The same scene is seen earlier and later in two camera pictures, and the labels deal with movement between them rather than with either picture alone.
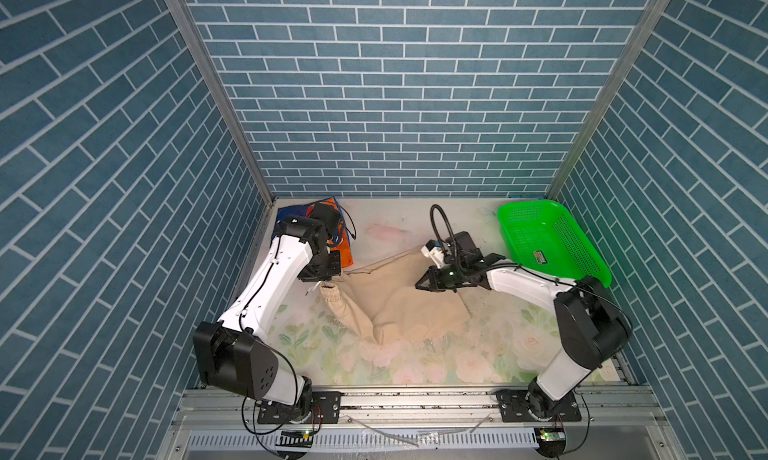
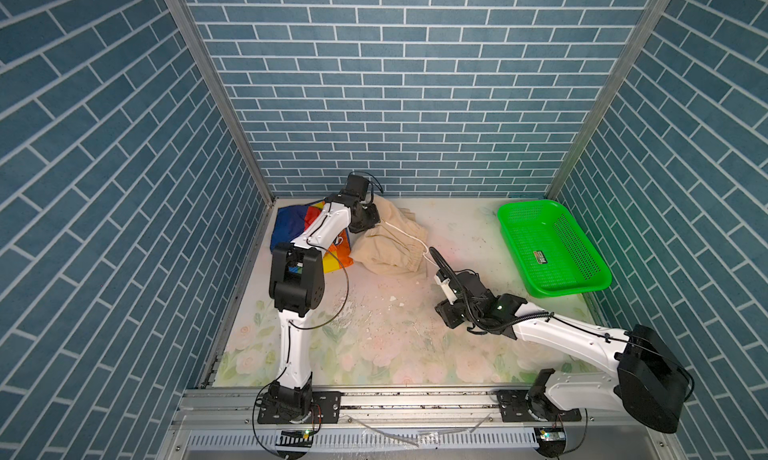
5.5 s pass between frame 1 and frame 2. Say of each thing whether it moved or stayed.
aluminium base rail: stayed
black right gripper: moved
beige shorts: moved
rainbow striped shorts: stayed
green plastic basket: stayed
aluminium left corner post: stayed
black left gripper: moved
